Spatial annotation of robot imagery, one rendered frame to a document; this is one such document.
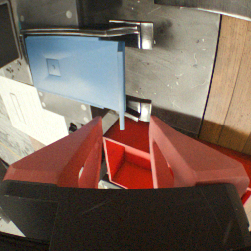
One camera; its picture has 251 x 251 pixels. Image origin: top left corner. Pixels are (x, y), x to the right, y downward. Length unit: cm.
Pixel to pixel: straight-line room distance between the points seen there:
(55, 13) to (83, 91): 9
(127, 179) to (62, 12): 30
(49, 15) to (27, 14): 4
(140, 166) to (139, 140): 12
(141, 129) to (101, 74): 14
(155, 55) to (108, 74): 9
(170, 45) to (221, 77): 7
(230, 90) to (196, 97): 5
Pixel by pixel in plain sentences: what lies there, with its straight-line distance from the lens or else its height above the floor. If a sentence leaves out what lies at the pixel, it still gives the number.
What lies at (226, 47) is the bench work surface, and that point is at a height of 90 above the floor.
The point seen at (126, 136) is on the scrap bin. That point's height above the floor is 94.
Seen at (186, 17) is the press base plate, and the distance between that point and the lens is 24.
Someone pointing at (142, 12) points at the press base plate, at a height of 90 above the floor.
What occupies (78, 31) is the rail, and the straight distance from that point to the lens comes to 20.
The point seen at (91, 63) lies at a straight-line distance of 20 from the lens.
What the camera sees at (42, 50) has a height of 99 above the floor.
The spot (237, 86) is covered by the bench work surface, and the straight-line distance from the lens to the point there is 26.
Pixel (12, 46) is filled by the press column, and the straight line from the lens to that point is 46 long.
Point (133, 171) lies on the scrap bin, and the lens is 40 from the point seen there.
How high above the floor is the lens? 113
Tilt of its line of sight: 41 degrees down
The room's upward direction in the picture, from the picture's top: 140 degrees counter-clockwise
